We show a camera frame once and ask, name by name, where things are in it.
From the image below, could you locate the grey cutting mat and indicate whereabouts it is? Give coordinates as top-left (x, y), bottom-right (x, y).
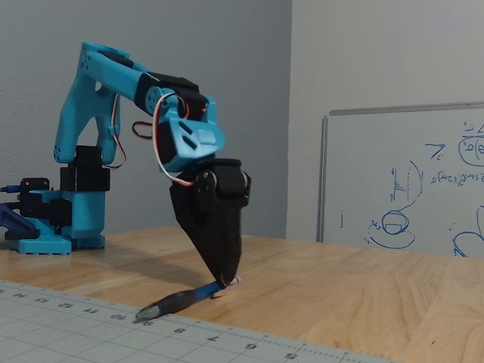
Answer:
top-left (0, 279), bottom-right (404, 363)

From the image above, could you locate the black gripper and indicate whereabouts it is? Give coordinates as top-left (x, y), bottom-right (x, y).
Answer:
top-left (169, 158), bottom-right (253, 285)

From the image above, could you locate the blue pen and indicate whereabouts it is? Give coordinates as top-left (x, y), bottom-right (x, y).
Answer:
top-left (132, 277), bottom-right (242, 326)

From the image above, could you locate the dark blue table clamp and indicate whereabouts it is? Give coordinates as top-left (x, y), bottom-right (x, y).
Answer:
top-left (0, 202), bottom-right (39, 242)

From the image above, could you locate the red white servo wire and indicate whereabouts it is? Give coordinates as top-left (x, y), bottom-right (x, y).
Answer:
top-left (153, 92), bottom-right (198, 189)

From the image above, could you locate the whiteboard with blue drawings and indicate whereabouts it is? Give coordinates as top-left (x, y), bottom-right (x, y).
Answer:
top-left (316, 101), bottom-right (484, 259)

